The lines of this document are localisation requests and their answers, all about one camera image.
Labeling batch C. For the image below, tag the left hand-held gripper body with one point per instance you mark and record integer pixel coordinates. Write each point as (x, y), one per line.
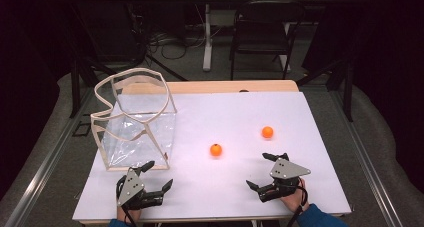
(130, 187)

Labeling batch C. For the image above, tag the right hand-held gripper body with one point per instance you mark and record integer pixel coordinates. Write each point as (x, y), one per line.
(287, 170)

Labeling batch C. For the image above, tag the orange ball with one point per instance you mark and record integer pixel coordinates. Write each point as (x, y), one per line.
(216, 149)
(267, 132)

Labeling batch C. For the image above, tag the clear plastic bag beige trim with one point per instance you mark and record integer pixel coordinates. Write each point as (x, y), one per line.
(133, 137)

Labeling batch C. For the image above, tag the person's left hand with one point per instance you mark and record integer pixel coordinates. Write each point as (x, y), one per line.
(130, 214)

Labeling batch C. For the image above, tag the person's right hand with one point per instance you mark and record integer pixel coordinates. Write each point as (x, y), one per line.
(295, 200)

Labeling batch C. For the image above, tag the white table sheet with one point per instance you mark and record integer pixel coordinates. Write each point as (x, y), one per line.
(213, 113)

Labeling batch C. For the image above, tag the black metal stand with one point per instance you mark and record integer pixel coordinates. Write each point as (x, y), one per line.
(75, 87)
(348, 93)

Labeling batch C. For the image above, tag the black folding chair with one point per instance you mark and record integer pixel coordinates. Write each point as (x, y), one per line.
(260, 30)

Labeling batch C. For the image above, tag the white-legged wooden desk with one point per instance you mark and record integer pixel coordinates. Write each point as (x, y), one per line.
(207, 37)

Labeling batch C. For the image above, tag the black curtain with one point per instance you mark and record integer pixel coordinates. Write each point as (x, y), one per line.
(393, 70)
(23, 87)

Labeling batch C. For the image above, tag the small black floor frame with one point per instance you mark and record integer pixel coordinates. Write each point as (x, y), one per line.
(76, 133)

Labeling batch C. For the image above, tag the metal floor rail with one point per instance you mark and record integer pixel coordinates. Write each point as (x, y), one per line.
(43, 170)
(370, 173)

